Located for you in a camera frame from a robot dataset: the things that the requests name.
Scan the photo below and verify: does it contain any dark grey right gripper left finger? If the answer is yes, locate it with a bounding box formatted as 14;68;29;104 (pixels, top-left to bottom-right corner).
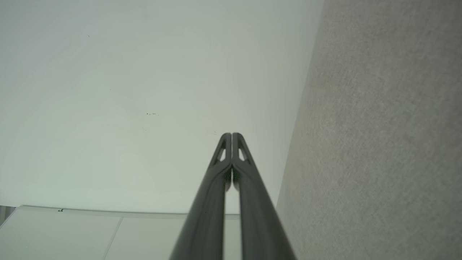
170;133;232;260

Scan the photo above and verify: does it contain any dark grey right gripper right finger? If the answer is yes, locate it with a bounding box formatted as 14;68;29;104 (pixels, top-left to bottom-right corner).
232;133;297;260

